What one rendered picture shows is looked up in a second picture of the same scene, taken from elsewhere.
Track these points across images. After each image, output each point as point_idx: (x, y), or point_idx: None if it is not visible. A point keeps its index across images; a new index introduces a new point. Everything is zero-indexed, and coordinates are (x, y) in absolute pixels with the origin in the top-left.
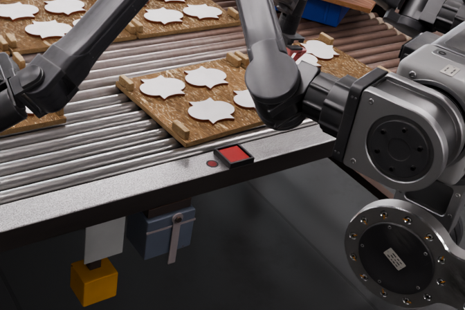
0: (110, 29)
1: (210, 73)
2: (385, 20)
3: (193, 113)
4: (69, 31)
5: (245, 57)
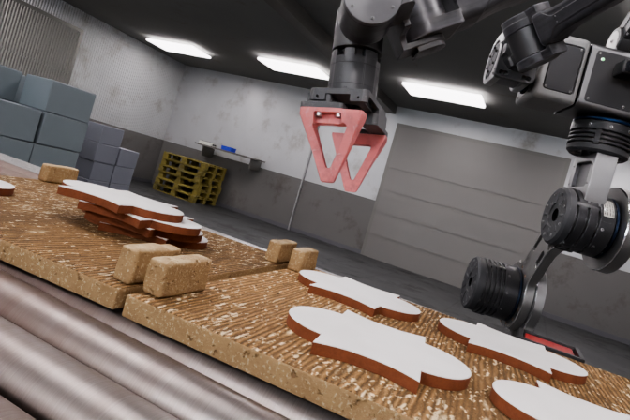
0: None
1: (344, 330)
2: (556, 53)
3: (573, 367)
4: None
5: (172, 247)
